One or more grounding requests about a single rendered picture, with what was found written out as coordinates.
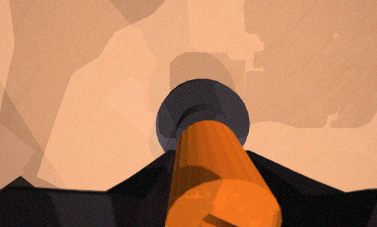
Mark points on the orange knob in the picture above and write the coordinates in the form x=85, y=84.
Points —
x=215, y=184

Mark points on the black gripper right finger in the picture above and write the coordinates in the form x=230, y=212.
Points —
x=306, y=202

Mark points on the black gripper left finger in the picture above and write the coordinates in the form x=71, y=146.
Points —
x=139, y=201

